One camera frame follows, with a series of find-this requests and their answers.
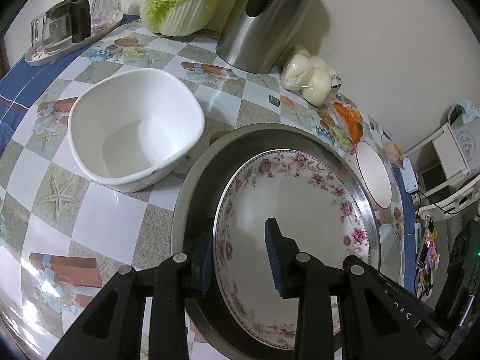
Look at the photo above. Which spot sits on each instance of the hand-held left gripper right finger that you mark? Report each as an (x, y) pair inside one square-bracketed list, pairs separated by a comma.
[(272, 255)]

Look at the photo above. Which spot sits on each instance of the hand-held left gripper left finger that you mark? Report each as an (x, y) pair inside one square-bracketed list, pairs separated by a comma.
[(204, 266)]

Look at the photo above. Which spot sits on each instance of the pink floral rim plate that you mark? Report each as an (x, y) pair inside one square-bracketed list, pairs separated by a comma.
[(311, 210)]

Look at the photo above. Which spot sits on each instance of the round steel tray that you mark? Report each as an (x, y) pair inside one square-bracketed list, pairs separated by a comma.
[(210, 180)]

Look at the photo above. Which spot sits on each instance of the red rim strawberry bowl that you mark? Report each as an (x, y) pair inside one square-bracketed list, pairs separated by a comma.
[(373, 174)]

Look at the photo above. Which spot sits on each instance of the white square bowl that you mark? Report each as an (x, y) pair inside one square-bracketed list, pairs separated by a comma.
[(131, 131)]

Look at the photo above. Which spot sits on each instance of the pile of colourful toys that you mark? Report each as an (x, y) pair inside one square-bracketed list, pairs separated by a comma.
[(427, 255)]

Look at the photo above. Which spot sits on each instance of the white power adapter box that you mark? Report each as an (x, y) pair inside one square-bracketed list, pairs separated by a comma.
[(408, 176)]

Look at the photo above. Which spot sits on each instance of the white printed box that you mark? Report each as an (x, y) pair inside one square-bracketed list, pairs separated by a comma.
[(468, 142)]

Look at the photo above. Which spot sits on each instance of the white chair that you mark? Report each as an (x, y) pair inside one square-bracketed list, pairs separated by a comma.
[(438, 135)]

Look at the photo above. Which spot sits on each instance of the orange snack packet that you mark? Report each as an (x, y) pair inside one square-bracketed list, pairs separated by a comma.
[(393, 150), (350, 120)]

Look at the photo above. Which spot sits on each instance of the teal cloth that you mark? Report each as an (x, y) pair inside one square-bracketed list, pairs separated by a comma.
[(467, 110)]

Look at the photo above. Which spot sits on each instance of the bag of steamed buns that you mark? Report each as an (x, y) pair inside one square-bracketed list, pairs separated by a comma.
[(307, 75)]

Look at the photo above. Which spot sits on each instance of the steel thermos jug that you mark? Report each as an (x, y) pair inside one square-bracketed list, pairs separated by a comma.
[(270, 26)]

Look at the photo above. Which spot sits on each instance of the clear glass tray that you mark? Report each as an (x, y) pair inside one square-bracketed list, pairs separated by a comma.
[(75, 48)]

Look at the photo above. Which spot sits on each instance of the napa cabbage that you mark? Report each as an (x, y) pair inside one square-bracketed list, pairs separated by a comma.
[(180, 3)]

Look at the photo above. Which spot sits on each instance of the clear glass cup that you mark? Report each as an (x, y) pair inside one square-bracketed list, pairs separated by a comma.
[(103, 7), (45, 35)]

